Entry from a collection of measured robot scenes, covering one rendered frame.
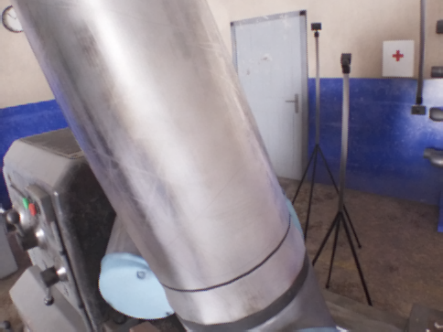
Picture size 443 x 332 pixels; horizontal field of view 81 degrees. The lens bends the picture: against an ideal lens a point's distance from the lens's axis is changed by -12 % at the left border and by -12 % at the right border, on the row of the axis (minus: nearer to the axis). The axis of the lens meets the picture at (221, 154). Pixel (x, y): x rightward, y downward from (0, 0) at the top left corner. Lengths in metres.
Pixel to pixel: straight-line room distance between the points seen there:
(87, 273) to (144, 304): 0.48
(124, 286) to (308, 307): 0.19
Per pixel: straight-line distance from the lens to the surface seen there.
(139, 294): 0.32
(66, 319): 1.04
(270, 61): 3.93
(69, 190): 0.70
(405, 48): 3.34
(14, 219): 0.83
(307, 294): 0.17
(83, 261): 0.78
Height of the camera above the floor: 1.50
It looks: 16 degrees down
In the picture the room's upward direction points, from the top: 4 degrees counter-clockwise
